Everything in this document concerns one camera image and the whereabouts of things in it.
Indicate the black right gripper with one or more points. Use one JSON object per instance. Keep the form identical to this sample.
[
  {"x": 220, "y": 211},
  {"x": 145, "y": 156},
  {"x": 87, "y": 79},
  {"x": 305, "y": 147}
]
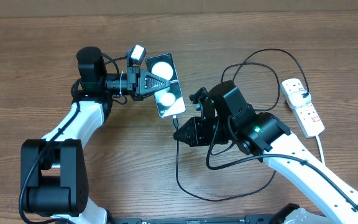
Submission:
[{"x": 196, "y": 138}]

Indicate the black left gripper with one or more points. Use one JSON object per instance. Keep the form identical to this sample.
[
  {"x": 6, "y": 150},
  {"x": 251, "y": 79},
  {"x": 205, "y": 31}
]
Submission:
[{"x": 137, "y": 83}]

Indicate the black Galaxy smartphone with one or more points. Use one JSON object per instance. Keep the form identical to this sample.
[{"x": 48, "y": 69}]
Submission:
[{"x": 169, "y": 97}]

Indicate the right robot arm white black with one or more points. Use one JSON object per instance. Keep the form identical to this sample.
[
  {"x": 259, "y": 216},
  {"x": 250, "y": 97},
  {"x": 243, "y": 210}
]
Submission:
[{"x": 227, "y": 117}]

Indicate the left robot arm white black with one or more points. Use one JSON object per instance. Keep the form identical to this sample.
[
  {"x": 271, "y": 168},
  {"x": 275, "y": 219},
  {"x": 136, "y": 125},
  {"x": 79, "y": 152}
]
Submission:
[{"x": 54, "y": 182}]

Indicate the white USB charger adapter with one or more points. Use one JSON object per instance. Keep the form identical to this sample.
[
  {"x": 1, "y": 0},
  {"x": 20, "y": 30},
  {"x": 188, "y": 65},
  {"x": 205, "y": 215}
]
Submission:
[{"x": 294, "y": 93}]

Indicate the white power strip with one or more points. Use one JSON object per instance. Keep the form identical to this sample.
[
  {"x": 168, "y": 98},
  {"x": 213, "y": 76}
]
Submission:
[{"x": 309, "y": 120}]

